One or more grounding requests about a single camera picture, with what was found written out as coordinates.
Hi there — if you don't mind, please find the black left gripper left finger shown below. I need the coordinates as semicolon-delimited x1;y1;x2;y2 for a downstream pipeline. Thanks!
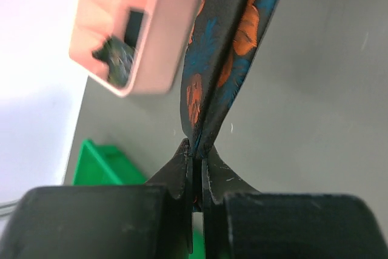
1;140;193;258

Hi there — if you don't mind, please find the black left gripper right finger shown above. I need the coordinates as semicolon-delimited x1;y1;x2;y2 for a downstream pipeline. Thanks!
202;149;387;258

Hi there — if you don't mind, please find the black orange floral tie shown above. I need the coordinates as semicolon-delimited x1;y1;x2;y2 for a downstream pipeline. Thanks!
180;0;279;159

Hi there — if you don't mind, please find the green plastic tray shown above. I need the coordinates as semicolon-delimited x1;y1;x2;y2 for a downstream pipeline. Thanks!
73;140;204;258

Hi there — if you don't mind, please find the rolled dark floral tie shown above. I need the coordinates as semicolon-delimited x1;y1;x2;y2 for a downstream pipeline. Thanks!
92;36;135;88

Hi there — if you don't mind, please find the pink divided organizer box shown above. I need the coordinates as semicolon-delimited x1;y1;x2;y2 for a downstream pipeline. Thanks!
69;0;200;97

